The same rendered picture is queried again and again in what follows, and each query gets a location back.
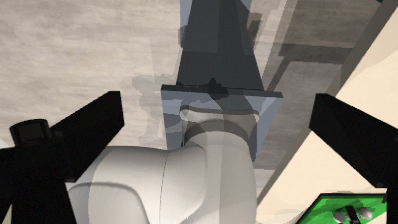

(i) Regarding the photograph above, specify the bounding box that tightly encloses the green mat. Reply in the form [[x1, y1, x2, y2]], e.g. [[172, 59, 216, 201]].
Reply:
[[295, 193, 387, 224]]

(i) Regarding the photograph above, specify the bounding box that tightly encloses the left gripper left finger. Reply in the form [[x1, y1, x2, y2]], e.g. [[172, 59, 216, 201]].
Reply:
[[0, 91, 125, 224]]

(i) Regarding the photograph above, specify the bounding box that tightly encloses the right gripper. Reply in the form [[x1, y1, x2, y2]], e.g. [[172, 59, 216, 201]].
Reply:
[[345, 205, 361, 224]]

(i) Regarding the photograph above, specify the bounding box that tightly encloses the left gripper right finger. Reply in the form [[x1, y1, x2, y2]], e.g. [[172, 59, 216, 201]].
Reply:
[[309, 93, 398, 224]]

